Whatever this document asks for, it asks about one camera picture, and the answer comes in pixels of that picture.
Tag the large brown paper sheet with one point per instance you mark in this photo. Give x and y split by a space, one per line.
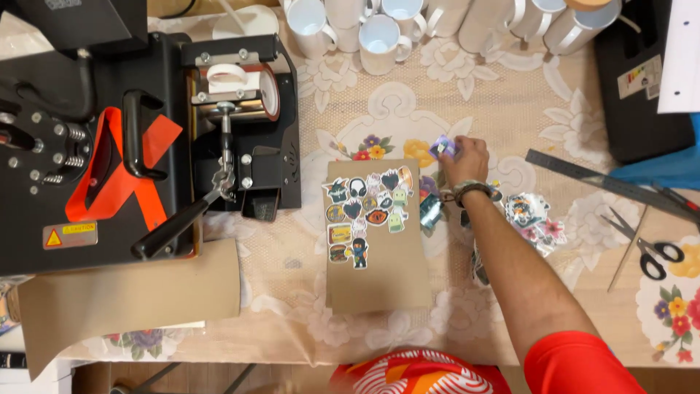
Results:
131 290

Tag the thin wooden stick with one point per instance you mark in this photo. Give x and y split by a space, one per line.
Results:
626 251

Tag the purple sticker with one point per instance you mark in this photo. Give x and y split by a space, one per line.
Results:
442 148

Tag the group of colourful stickers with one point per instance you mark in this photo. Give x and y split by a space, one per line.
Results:
355 213

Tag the person's right hand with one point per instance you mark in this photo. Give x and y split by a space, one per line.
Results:
470 161

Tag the black mug press attachment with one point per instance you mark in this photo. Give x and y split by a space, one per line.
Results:
273 164

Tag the white sublimation mug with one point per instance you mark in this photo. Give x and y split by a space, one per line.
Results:
232 76

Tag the small brown kraft paper sheet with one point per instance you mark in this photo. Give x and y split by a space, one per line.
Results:
388 273

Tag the metal ruler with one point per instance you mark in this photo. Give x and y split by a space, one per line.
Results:
590 176

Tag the grey metal table frame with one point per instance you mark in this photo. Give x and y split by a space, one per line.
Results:
164 377

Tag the braided wristband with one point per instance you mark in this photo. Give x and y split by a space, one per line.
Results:
471 189

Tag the blue plastic bag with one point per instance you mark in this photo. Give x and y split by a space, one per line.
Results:
667 169

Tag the person's right fingers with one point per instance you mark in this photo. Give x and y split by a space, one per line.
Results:
451 155

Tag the black printer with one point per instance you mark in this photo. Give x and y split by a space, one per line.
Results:
640 126

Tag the cluster of white mugs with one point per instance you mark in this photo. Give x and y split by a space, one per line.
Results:
383 44

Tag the black heat press machine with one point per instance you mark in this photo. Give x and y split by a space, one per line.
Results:
33 208

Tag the loose pile of stickers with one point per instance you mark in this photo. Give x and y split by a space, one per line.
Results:
528 216

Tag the floral lace tablecloth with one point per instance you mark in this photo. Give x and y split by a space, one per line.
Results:
383 109

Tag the red patterned shirt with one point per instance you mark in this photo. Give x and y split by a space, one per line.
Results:
579 366

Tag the teal sticker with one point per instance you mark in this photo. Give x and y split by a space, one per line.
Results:
430 212

